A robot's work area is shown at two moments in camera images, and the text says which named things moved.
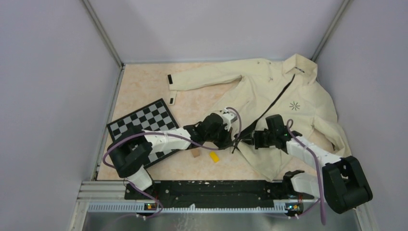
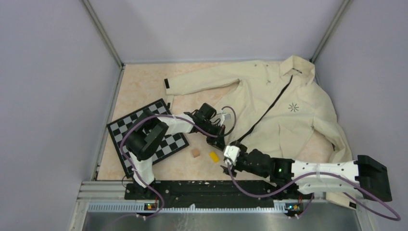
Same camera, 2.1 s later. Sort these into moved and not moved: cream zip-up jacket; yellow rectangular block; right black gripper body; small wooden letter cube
Moved: right black gripper body
Not moved: cream zip-up jacket; small wooden letter cube; yellow rectangular block
